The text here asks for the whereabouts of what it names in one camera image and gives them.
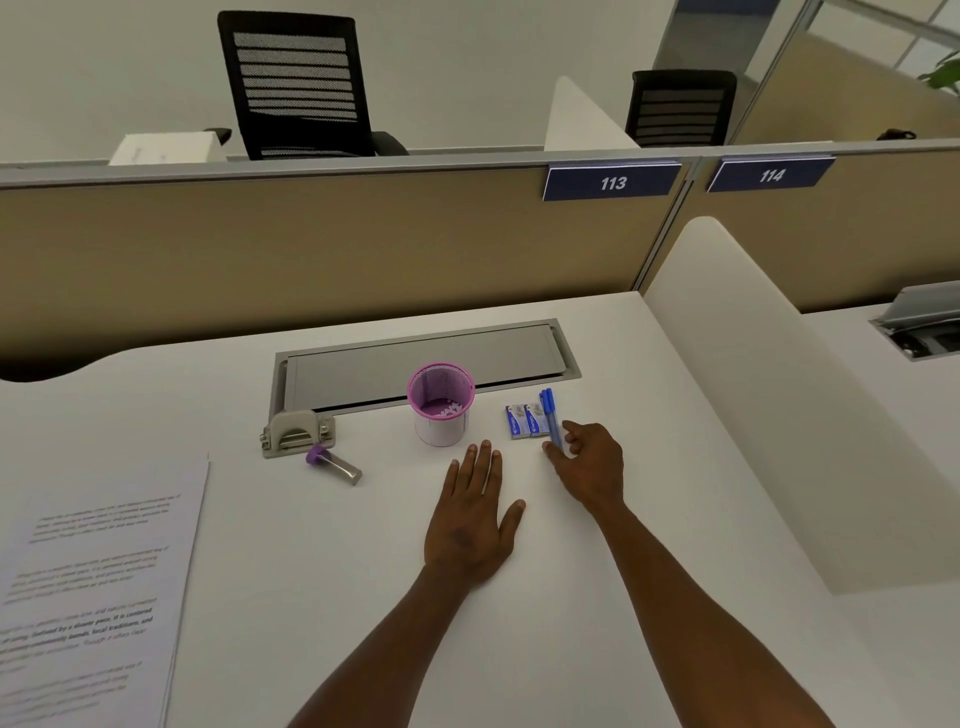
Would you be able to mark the blue pen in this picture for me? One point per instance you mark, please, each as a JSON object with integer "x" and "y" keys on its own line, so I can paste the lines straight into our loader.
{"x": 550, "y": 412}

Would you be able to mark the green plant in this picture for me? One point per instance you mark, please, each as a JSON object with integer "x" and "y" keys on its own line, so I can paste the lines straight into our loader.
{"x": 945, "y": 75}

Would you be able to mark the purple capped glue stick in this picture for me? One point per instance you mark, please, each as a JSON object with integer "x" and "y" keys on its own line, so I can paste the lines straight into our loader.
{"x": 337, "y": 466}

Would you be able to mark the person's right forearm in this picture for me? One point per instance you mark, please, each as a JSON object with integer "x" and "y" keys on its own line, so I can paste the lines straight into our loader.
{"x": 697, "y": 637}

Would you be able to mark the person's left forearm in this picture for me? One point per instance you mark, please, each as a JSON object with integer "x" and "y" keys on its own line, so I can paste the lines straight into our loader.
{"x": 382, "y": 660}

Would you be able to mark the printed white paper sheets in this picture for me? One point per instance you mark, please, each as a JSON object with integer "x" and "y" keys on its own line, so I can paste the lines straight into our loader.
{"x": 97, "y": 600}

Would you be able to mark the white curved desk divider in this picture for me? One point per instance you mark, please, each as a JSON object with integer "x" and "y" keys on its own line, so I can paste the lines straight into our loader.
{"x": 765, "y": 390}
{"x": 581, "y": 120}

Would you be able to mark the black striped mesh office chair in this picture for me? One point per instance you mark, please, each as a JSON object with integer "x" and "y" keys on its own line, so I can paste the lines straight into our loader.
{"x": 292, "y": 22}

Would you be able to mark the blue number sign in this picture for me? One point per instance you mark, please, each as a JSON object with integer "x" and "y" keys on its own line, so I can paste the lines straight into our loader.
{"x": 611, "y": 182}
{"x": 771, "y": 175}

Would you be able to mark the white cup with purple rim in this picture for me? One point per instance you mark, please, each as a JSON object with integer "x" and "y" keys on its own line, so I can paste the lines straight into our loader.
{"x": 441, "y": 431}

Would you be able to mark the blue white staple box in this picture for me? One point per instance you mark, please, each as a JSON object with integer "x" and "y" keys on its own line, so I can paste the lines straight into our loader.
{"x": 535, "y": 420}
{"x": 515, "y": 421}

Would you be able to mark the wide beige partition panel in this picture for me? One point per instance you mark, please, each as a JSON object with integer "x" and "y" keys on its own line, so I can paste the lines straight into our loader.
{"x": 300, "y": 255}

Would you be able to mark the person's left hand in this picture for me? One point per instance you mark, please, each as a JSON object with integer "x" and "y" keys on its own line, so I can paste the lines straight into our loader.
{"x": 469, "y": 525}

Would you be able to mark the beige hole punch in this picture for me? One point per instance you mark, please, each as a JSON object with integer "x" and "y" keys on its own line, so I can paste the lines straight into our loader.
{"x": 292, "y": 433}

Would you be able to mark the person's right hand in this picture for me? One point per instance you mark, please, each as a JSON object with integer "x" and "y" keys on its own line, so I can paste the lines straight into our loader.
{"x": 596, "y": 472}

